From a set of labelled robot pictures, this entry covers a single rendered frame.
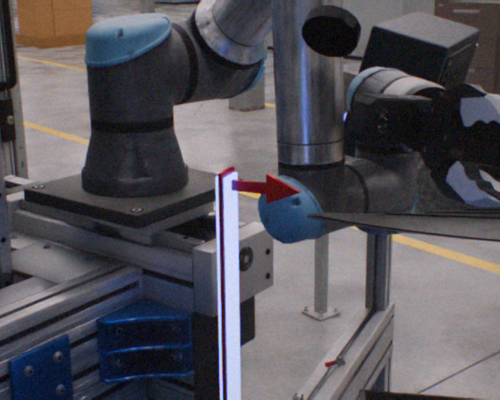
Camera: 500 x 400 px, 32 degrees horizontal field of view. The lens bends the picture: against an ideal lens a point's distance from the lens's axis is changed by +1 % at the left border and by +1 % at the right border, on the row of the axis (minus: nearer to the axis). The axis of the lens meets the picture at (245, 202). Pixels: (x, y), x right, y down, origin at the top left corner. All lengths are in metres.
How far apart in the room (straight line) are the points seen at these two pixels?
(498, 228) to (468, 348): 2.59
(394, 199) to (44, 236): 0.55
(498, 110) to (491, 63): 6.60
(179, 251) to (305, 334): 2.06
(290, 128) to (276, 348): 2.18
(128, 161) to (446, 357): 2.07
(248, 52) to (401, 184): 0.32
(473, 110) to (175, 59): 0.50
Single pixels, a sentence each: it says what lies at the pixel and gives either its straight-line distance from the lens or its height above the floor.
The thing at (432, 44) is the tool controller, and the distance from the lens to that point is 1.19.
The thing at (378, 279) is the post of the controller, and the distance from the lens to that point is 1.23.
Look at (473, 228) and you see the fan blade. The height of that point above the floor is 1.19.
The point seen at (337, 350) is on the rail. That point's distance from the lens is 1.12.
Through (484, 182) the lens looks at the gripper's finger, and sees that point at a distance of 0.79.
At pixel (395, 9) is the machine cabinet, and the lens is 10.34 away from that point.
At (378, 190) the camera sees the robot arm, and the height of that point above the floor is 1.09.
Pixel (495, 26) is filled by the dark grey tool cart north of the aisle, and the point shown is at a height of 0.71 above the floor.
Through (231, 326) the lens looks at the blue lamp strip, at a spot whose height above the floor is 1.06.
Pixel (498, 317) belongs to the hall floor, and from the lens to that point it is 3.41.
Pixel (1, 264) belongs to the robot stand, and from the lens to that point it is 1.15.
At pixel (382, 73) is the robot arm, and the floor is 1.22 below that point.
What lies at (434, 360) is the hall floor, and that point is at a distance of 3.04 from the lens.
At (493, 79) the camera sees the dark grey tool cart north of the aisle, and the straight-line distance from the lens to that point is 7.37.
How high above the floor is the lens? 1.36
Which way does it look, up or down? 17 degrees down
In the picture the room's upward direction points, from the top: 1 degrees counter-clockwise
